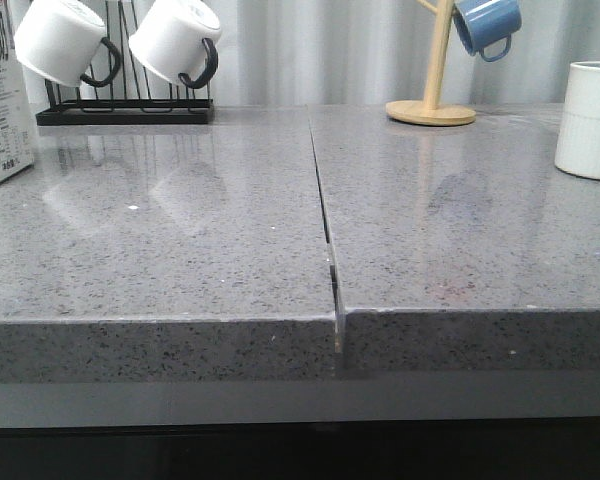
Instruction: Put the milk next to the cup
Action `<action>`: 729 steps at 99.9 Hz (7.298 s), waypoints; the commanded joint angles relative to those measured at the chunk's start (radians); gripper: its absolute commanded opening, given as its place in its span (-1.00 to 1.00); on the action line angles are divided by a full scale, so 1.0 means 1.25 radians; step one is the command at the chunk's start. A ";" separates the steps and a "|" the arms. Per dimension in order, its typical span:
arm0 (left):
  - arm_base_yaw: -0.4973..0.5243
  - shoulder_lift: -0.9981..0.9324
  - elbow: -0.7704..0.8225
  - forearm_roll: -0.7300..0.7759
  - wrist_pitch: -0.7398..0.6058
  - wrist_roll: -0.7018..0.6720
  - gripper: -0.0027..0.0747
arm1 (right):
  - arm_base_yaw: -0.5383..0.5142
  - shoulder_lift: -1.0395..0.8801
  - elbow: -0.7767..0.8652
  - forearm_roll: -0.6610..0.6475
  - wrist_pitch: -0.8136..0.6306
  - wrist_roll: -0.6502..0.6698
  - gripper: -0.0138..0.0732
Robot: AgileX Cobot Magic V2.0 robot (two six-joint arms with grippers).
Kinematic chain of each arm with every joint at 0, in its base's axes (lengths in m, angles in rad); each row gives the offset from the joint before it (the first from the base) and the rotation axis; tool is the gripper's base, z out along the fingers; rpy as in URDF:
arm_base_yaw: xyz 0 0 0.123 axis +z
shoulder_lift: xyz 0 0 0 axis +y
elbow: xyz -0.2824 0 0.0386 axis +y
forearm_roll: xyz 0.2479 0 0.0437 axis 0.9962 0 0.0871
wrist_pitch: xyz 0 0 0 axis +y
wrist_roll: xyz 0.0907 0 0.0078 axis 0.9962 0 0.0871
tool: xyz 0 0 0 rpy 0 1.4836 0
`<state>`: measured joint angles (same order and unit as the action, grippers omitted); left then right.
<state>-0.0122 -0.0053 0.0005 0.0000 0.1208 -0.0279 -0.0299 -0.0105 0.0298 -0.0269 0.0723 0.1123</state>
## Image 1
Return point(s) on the grey cabinet front panel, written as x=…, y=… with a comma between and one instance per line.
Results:
x=441, y=395

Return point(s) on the wooden mug tree stand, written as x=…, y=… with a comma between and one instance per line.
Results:
x=429, y=111

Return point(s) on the white mug black handle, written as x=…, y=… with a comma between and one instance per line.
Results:
x=177, y=40
x=59, y=39

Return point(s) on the white blue milk carton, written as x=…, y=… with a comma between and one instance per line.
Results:
x=17, y=129

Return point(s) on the white mug black handle right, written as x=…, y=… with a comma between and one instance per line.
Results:
x=177, y=40

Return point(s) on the blue enamel mug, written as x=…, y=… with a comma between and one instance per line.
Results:
x=482, y=23

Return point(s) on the white mug black handle left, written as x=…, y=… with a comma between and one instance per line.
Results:
x=59, y=39

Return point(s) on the white ribbed HOME mug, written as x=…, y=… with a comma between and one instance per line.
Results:
x=578, y=146

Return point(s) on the black wire mug rack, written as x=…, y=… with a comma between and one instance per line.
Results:
x=135, y=97

